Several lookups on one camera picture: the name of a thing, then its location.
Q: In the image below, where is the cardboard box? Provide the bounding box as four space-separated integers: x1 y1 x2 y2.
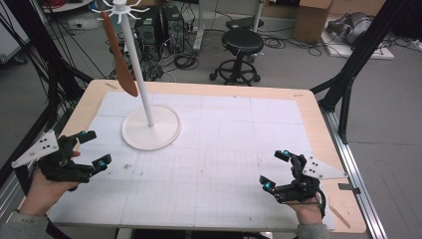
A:
293 0 334 45

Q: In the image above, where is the person's right hand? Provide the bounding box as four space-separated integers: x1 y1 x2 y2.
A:
286 198 323 227

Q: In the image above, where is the black metal frame post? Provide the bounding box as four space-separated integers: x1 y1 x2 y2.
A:
310 0 413 145

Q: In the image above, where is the wooden rice paddle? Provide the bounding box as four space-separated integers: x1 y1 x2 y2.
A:
100 11 139 99

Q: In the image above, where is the white floor board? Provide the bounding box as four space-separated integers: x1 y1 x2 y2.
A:
320 31 396 62

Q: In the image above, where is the grey bag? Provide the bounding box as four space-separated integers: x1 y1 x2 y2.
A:
325 11 375 46

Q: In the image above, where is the black round stool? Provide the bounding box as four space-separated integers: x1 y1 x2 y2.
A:
209 27 266 88

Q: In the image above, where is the black computer tower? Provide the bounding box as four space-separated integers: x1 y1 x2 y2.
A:
133 6 161 52
160 4 186 55

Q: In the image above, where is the white grid mat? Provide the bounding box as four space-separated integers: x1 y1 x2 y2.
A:
48 91 336 232

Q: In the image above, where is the aluminium rail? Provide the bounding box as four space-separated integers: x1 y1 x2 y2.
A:
319 107 388 239
0 126 57 218

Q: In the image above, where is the white table leg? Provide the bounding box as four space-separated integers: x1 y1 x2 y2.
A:
192 0 206 53
253 0 266 34

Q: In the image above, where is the white hook rack stand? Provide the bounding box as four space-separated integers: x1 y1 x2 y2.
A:
91 0 183 152

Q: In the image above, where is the grey tape piece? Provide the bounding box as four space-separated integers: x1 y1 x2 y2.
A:
337 183 361 195

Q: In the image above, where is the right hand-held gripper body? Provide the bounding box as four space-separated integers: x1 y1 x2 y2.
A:
273 153 348 204

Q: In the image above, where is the coiled black floor cable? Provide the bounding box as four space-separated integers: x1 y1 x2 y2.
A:
173 53 200 72

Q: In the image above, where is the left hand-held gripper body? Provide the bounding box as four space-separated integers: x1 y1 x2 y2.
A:
11 129 96 184

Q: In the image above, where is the person's left hand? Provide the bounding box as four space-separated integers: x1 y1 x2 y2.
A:
18 150 82 217

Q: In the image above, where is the black metal frame with cables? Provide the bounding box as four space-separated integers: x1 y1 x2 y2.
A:
0 0 95 187

